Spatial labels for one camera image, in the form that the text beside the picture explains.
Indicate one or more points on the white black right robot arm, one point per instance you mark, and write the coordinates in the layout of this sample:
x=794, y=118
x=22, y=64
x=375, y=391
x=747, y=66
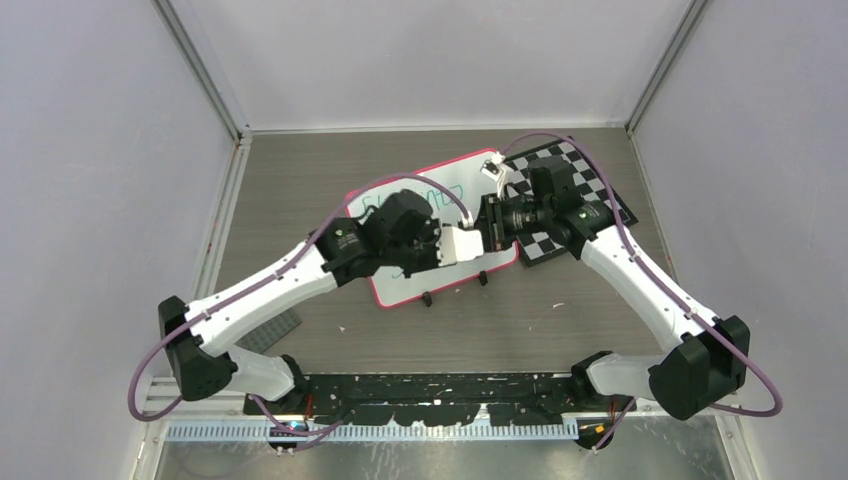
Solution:
x=699, y=363

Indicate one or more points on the aluminium front rail frame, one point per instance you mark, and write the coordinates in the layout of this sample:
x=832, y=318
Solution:
x=232, y=416

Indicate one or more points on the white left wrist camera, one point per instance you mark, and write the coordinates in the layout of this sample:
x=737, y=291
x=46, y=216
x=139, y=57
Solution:
x=456, y=245

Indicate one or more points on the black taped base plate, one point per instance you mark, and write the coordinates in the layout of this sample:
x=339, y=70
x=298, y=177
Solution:
x=508, y=399

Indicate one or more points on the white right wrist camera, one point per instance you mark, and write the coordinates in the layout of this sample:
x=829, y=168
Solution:
x=496, y=169

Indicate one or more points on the pink-framed whiteboard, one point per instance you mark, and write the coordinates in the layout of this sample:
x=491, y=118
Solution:
x=463, y=178

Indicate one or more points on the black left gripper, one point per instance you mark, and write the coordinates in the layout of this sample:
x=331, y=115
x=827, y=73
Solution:
x=432, y=232

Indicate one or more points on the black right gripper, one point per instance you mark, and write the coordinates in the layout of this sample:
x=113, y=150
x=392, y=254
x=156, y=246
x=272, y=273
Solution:
x=491, y=223

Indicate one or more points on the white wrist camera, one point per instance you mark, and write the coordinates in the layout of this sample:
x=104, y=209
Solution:
x=496, y=169
x=456, y=245

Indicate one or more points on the grey studded baseplate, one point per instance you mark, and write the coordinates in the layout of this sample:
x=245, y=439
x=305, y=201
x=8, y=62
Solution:
x=263, y=337

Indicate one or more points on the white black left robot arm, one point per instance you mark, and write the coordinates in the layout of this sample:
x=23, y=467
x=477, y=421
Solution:
x=200, y=337

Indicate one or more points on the black and white chessboard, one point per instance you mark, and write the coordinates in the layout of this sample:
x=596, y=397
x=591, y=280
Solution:
x=537, y=248

